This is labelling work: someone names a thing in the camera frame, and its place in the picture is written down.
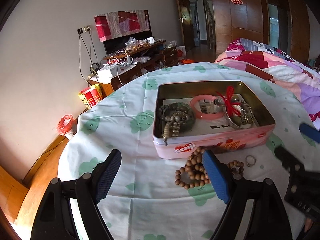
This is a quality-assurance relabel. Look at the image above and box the brown wooden bead mala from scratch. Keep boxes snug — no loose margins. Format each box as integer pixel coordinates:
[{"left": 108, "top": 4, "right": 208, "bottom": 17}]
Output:
[{"left": 174, "top": 146, "right": 245, "bottom": 190}]

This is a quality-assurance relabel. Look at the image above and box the silver wrist watch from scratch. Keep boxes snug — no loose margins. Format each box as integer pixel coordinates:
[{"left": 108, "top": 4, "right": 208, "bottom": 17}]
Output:
[{"left": 214, "top": 97, "right": 254, "bottom": 129}]

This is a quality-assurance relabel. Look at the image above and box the red cord pendant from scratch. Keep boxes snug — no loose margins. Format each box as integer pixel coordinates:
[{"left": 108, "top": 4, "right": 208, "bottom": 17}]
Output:
[{"left": 216, "top": 86, "right": 241, "bottom": 117}]

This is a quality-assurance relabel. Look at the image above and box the dark bead bracelet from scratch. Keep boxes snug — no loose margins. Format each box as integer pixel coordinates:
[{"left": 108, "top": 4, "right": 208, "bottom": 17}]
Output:
[{"left": 157, "top": 104, "right": 193, "bottom": 142}]

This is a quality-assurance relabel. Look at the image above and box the wooden bedroom door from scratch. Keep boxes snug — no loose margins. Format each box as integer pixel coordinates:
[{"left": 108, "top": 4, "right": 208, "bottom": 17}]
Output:
[{"left": 177, "top": 0, "right": 195, "bottom": 52}]

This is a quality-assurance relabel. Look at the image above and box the green cloud tablecloth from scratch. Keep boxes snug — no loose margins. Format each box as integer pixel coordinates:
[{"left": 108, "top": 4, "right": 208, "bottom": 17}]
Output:
[{"left": 57, "top": 63, "right": 319, "bottom": 239}]

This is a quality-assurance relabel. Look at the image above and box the pink Genji tin box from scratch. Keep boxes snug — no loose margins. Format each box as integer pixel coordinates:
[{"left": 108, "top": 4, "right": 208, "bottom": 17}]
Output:
[{"left": 153, "top": 80, "right": 276, "bottom": 159}]

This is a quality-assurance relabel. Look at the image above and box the pink jade bangle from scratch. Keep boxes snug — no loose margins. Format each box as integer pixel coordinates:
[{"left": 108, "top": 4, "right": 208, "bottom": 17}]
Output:
[{"left": 189, "top": 94, "right": 225, "bottom": 121}]

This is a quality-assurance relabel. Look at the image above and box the red yellow carton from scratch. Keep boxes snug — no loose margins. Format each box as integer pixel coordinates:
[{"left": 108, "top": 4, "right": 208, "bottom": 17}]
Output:
[{"left": 78, "top": 84, "right": 103, "bottom": 109}]

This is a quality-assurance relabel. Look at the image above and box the colourful patchwork quilt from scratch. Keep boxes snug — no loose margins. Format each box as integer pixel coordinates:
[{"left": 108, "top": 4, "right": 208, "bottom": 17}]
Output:
[{"left": 215, "top": 38, "right": 319, "bottom": 129}]

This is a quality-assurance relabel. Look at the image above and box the white box on cabinet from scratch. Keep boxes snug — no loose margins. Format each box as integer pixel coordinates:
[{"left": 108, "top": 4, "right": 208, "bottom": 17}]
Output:
[{"left": 97, "top": 64, "right": 121, "bottom": 79}]

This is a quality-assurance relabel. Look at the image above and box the wooden tv cabinet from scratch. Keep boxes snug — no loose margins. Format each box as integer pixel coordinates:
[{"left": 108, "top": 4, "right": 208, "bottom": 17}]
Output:
[{"left": 88, "top": 40, "right": 178, "bottom": 97}]

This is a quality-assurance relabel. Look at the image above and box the wooden wardrobe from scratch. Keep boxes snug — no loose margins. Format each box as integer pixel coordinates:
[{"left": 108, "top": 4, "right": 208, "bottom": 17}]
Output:
[{"left": 212, "top": 0, "right": 310, "bottom": 63}]

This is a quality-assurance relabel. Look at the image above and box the black television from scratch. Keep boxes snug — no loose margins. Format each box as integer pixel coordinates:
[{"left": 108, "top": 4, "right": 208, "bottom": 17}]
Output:
[{"left": 103, "top": 20, "right": 153, "bottom": 54}]

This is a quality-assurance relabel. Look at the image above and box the white mug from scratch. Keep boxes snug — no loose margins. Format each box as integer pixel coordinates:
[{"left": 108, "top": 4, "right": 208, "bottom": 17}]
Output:
[{"left": 147, "top": 37, "right": 155, "bottom": 44}]

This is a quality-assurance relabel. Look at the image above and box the red patchwork cloth cover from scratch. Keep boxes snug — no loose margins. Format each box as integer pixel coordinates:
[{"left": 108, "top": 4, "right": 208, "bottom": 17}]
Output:
[{"left": 94, "top": 10, "right": 150, "bottom": 42}]

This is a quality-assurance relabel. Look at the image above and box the silver ring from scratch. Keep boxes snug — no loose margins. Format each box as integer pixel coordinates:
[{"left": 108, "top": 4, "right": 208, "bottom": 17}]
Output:
[{"left": 245, "top": 154, "right": 257, "bottom": 168}]

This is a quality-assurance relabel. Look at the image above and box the wall power socket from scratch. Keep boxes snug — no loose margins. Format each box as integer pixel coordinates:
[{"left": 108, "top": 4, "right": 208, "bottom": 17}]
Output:
[{"left": 77, "top": 25, "right": 91, "bottom": 34}]

